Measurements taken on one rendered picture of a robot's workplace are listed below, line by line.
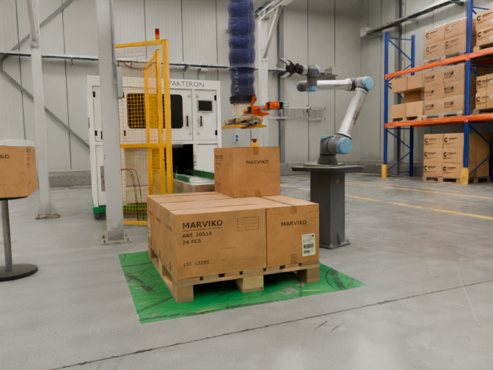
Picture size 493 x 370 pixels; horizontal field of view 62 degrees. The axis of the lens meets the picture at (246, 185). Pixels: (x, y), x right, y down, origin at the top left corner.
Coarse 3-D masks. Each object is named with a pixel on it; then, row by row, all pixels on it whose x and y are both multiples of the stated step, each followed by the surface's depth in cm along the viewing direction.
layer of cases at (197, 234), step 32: (192, 192) 370; (160, 224) 295; (192, 224) 249; (224, 224) 257; (256, 224) 265; (288, 224) 273; (160, 256) 302; (192, 256) 251; (224, 256) 258; (256, 256) 266; (288, 256) 275
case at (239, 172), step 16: (224, 160) 342; (240, 160) 322; (256, 160) 327; (272, 160) 331; (224, 176) 344; (240, 176) 323; (256, 176) 328; (272, 176) 332; (224, 192) 347; (240, 192) 324; (256, 192) 329; (272, 192) 333
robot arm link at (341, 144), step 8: (360, 80) 368; (368, 80) 365; (360, 88) 366; (368, 88) 365; (360, 96) 365; (352, 104) 366; (360, 104) 366; (352, 112) 365; (344, 120) 367; (352, 120) 364; (344, 128) 364; (352, 128) 366; (336, 136) 366; (344, 136) 362; (328, 144) 372; (336, 144) 362; (344, 144) 360; (352, 144) 364; (336, 152) 366; (344, 152) 362
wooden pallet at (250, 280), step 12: (156, 252) 318; (156, 264) 327; (300, 264) 280; (312, 264) 282; (168, 276) 296; (204, 276) 254; (216, 276) 257; (228, 276) 260; (240, 276) 263; (252, 276) 266; (300, 276) 291; (312, 276) 283; (168, 288) 276; (180, 288) 249; (192, 288) 252; (240, 288) 269; (252, 288) 267; (180, 300) 250; (192, 300) 252
